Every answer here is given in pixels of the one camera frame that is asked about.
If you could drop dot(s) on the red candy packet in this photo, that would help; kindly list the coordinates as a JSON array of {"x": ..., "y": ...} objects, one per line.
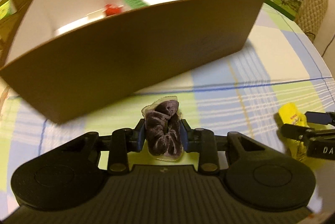
[{"x": 112, "y": 9}]

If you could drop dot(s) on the brown cardboard storage box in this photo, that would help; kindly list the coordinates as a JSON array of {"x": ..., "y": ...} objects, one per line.
[{"x": 65, "y": 66}]

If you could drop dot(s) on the checkered tablecloth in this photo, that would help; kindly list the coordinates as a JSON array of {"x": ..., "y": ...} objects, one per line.
[{"x": 241, "y": 92}]

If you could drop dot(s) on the dark velvet scrunchie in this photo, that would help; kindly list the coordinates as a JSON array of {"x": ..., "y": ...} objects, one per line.
[{"x": 163, "y": 131}]

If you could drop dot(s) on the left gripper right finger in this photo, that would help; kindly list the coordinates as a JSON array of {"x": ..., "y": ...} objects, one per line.
[{"x": 203, "y": 142}]

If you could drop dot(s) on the white plastic rectangular case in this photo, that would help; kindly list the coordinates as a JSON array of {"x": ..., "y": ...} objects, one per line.
[{"x": 96, "y": 15}]

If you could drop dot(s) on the yellow snack packet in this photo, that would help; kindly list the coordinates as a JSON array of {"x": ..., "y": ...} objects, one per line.
[{"x": 289, "y": 114}]

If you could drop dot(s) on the green medicine box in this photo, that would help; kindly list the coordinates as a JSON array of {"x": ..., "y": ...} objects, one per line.
[{"x": 135, "y": 4}]

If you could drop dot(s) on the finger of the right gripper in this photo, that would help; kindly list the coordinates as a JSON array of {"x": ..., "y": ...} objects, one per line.
[
  {"x": 295, "y": 132},
  {"x": 327, "y": 118}
]

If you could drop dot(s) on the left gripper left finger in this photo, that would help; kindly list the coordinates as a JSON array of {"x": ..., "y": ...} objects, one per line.
[{"x": 122, "y": 142}]

